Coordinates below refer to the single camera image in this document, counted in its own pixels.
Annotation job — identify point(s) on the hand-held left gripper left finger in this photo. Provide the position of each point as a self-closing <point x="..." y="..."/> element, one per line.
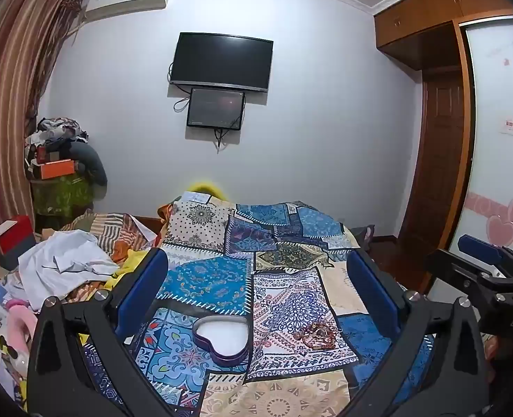
<point x="141" y="291"/>

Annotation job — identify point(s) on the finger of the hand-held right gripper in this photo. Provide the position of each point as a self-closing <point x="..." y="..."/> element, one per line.
<point x="480" y="247"/>
<point x="460" y="269"/>

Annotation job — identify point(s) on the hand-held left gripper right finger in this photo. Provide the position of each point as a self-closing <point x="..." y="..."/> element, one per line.
<point x="373" y="295"/>

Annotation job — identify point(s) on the tangle of gold jewelry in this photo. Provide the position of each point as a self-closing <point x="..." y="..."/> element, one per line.
<point x="317" y="335"/>

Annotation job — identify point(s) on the purple heart-shaped tin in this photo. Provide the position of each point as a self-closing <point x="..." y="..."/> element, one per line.
<point x="221" y="339"/>

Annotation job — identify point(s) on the yellow cloth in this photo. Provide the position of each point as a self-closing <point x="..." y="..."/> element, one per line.
<point x="130" y="265"/>

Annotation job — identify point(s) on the dark pillow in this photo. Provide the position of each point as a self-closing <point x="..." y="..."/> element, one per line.
<point x="365" y="235"/>

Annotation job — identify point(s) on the orange striped bedding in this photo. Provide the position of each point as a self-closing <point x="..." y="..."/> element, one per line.
<point x="113" y="230"/>

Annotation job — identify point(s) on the crumpled white cloth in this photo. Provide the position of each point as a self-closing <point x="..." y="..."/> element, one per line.
<point x="65" y="260"/>

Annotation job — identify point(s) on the patchwork printed blanket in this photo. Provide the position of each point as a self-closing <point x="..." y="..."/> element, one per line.
<point x="282" y="278"/>

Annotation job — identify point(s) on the brown wooden door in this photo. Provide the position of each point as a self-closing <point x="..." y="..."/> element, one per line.
<point x="438" y="160"/>

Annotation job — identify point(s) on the white paper card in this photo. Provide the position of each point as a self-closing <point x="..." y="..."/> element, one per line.
<point x="196" y="196"/>

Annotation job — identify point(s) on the yellow fuzzy item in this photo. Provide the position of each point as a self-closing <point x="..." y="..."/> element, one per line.
<point x="206" y="186"/>

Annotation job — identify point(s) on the green patterned cloth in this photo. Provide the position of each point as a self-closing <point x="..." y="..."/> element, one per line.
<point x="61" y="197"/>

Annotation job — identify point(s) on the white label sticker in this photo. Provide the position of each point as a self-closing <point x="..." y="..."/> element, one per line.
<point x="509" y="125"/>

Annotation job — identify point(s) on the pink soft item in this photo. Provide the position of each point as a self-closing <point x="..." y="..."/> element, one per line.
<point x="19" y="325"/>

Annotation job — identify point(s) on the red box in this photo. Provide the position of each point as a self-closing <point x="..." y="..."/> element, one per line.
<point x="15" y="234"/>

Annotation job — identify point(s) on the orange box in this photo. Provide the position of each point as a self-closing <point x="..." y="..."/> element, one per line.
<point x="56" y="169"/>

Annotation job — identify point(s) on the small black monitor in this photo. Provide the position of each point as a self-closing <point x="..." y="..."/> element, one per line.
<point x="215" y="108"/>

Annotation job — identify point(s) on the wooden overhead cabinet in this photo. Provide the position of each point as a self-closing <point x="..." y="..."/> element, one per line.
<point x="417" y="21"/>

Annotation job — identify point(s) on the striped brown curtain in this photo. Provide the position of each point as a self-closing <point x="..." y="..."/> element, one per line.
<point x="9" y="95"/>

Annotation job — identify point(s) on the black wall television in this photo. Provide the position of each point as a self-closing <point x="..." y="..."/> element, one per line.
<point x="221" y="61"/>

